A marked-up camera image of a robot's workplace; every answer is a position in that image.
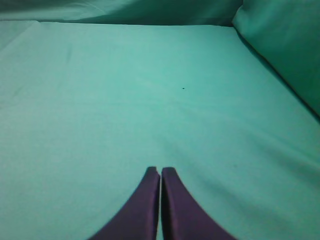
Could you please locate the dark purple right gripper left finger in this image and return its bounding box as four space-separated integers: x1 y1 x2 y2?
90 166 160 240

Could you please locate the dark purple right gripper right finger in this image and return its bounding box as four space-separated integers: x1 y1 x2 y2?
161 167 235 240

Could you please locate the green table cloth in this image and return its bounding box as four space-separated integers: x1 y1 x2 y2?
0 21 320 240

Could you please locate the green backdrop cloth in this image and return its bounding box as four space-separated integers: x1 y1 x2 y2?
0 0 320 113

